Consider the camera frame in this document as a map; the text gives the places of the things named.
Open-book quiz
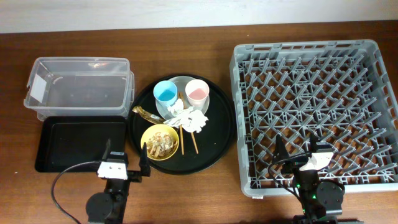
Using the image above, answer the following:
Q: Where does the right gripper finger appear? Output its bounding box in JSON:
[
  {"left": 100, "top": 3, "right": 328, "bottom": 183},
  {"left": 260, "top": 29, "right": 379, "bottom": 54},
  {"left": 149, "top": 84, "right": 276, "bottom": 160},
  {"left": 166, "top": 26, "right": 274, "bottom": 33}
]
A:
[
  {"left": 310, "top": 133, "right": 320, "bottom": 148},
  {"left": 272, "top": 134, "right": 289, "bottom": 162}
]

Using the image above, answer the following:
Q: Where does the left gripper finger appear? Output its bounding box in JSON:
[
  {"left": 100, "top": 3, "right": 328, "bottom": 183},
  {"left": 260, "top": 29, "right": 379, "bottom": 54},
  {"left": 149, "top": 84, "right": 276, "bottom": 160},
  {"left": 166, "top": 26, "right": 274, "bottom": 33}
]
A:
[
  {"left": 101, "top": 139, "right": 111, "bottom": 161},
  {"left": 139, "top": 142, "right": 151, "bottom": 177}
]

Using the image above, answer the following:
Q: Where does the food scraps and rice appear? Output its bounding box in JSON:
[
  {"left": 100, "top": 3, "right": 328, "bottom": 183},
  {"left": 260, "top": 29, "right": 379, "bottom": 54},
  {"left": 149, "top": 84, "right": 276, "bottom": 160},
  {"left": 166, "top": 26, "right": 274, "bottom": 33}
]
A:
[{"left": 146, "top": 132, "right": 178, "bottom": 159}]

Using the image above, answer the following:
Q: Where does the yellow bowl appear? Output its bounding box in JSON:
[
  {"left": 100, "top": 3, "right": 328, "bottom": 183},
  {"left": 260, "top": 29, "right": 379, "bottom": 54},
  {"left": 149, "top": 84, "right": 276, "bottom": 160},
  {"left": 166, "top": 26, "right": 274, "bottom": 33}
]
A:
[{"left": 141, "top": 124, "right": 180, "bottom": 161}]

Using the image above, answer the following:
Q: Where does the brown snack wrapper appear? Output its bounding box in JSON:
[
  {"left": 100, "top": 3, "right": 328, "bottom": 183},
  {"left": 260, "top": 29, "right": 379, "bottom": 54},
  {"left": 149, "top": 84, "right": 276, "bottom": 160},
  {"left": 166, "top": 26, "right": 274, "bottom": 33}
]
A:
[{"left": 132, "top": 106, "right": 165, "bottom": 124}]

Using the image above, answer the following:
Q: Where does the white tissue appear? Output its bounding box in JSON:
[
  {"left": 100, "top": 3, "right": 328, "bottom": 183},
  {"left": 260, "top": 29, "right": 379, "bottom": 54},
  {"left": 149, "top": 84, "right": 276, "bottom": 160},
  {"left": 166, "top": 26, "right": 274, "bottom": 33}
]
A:
[{"left": 163, "top": 99, "right": 208, "bottom": 133}]

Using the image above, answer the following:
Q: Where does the wooden chopstick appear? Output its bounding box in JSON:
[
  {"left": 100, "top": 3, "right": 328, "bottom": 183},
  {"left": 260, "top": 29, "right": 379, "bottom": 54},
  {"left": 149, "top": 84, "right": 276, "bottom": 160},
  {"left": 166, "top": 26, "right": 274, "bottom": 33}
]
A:
[
  {"left": 178, "top": 91, "right": 199, "bottom": 154},
  {"left": 178, "top": 92, "right": 184, "bottom": 155}
]

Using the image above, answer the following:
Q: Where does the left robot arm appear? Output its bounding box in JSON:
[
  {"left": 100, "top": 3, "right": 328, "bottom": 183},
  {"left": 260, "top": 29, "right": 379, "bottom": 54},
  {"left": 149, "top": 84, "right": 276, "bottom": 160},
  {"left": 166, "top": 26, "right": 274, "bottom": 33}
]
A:
[{"left": 86, "top": 141, "right": 150, "bottom": 224}]

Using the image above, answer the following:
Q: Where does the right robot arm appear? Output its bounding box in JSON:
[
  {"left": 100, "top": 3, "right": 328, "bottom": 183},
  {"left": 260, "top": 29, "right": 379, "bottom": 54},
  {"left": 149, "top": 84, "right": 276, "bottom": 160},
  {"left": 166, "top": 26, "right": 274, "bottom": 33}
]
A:
[{"left": 269, "top": 134, "right": 345, "bottom": 223}]

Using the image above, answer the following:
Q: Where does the grey dishwasher rack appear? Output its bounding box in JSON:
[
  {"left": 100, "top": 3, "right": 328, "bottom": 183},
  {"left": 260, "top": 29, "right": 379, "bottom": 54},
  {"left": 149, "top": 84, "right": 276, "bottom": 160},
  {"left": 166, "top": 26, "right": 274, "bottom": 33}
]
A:
[{"left": 229, "top": 40, "right": 397, "bottom": 198}]

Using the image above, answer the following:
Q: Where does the black rectangular tray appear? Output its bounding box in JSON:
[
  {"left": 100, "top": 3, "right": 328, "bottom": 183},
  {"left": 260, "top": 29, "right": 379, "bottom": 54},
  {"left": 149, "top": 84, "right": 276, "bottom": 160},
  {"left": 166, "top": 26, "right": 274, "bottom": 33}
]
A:
[{"left": 35, "top": 116, "right": 127, "bottom": 172}]

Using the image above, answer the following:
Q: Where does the round black serving tray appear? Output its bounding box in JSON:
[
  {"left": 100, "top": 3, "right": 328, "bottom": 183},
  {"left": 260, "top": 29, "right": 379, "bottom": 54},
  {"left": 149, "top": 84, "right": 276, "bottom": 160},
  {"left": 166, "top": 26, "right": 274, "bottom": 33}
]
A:
[{"left": 127, "top": 73, "right": 236, "bottom": 175}]

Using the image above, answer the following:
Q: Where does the blue plastic cup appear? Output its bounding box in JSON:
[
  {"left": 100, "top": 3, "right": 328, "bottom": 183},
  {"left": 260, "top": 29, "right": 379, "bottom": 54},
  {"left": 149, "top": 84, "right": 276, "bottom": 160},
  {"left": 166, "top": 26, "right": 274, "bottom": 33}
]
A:
[{"left": 153, "top": 80, "right": 178, "bottom": 108}]

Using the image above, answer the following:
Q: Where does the clear plastic storage bin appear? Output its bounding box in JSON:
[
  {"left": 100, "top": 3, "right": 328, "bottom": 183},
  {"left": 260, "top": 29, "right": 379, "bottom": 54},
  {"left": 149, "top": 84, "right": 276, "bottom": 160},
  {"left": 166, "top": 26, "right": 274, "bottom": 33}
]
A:
[{"left": 24, "top": 57, "right": 134, "bottom": 121}]

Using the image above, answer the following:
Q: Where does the pink plastic cup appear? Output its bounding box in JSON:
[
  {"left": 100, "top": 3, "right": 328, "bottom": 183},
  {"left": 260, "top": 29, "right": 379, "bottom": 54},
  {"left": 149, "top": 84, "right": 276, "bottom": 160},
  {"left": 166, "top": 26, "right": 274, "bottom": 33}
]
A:
[{"left": 185, "top": 79, "right": 210, "bottom": 108}]

